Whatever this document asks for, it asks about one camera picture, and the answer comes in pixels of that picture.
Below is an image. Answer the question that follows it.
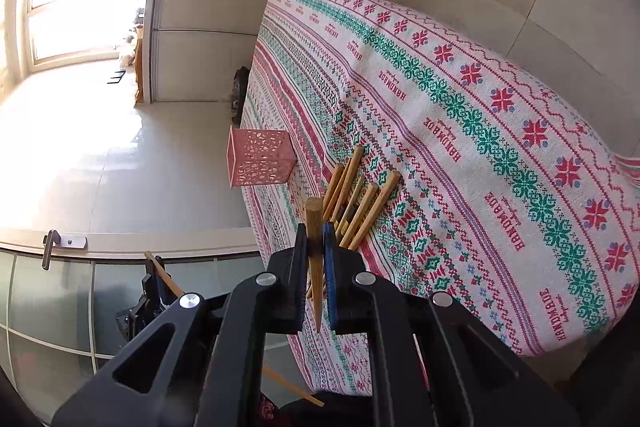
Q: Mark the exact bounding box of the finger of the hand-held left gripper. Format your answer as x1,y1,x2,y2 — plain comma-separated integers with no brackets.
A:
141,257,173,308

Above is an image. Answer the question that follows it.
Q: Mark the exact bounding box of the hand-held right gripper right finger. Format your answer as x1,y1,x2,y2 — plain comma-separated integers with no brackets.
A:
322,222,581,427

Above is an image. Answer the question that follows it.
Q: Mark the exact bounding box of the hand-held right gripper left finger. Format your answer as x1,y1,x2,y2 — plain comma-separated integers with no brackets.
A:
52,223,308,427

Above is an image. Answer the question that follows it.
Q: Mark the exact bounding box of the light wooden chopstick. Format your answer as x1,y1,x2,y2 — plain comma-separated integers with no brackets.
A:
305,198,326,334
144,251,326,408

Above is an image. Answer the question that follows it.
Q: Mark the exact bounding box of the pile of wooden chopsticks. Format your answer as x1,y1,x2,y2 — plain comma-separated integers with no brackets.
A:
306,146,402,303

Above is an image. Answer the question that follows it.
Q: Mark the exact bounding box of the pink perforated utensil holder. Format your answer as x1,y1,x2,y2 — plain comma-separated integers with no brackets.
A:
226,125,297,190

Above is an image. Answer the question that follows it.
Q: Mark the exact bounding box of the frosted glass door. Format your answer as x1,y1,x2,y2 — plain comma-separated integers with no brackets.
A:
0,244,266,408

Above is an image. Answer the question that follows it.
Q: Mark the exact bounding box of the patterned red green tablecloth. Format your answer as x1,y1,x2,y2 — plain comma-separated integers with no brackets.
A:
239,0,640,395

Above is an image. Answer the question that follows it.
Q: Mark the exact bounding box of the dark object beside table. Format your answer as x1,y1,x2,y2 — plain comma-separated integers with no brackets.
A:
229,66,252,124

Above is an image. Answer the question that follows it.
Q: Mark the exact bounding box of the wooden cabinet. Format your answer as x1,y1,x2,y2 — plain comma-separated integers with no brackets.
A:
133,26,152,106

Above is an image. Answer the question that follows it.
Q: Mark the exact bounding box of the metal door handle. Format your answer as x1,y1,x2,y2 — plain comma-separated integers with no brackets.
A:
42,230,88,269

